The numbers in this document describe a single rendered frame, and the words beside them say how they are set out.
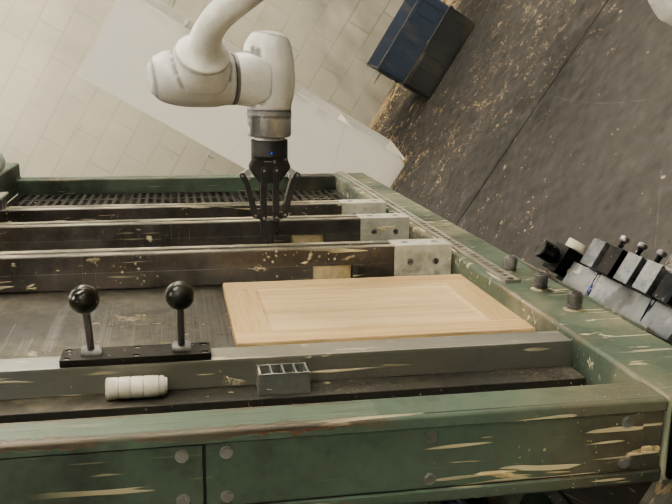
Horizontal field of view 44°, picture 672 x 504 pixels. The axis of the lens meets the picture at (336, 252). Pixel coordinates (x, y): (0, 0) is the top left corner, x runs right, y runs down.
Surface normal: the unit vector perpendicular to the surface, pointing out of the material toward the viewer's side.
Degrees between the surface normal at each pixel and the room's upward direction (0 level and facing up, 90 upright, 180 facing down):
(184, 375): 90
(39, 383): 90
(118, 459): 90
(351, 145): 90
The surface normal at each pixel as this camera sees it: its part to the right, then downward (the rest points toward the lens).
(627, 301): -0.84, -0.47
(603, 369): -0.98, 0.03
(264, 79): 0.30, 0.25
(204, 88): 0.26, 0.76
